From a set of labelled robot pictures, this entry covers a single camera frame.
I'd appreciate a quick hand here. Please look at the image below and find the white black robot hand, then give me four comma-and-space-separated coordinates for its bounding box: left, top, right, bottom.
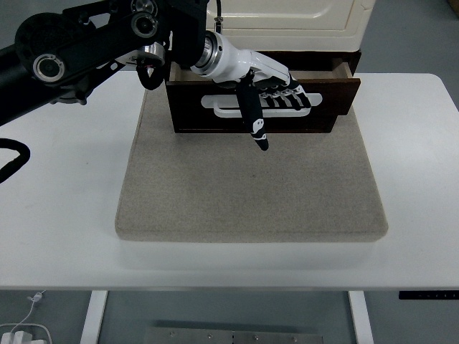
189, 34, 312, 153

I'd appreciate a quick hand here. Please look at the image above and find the white drawer handle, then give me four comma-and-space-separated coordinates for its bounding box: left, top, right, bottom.
200, 92, 323, 119

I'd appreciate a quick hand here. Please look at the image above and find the dark brown wooden drawer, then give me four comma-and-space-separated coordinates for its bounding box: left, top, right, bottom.
165, 57, 361, 133

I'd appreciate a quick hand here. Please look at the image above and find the cream cabinet with door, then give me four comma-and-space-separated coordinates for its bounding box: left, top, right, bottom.
206, 0, 376, 52

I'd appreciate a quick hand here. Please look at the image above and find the dark brown drawer case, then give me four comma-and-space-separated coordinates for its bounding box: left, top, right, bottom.
165, 49, 362, 135

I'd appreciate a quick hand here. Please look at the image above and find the beige fabric mat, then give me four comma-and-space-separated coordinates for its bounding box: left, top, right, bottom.
114, 58, 389, 244

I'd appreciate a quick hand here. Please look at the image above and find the grey metal plate with screws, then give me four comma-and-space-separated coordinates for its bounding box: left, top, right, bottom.
143, 326, 325, 344

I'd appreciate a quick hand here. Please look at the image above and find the white table leg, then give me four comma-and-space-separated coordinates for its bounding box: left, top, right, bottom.
79, 290, 108, 344
346, 290, 374, 344

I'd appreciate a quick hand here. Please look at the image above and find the black table control panel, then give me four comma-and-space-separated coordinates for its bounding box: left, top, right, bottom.
398, 290, 459, 301

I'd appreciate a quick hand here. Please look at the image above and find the white power strip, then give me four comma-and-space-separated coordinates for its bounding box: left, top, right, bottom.
0, 322, 52, 344

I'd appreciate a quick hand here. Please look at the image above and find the white cable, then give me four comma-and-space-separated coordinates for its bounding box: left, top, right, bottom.
12, 289, 47, 329

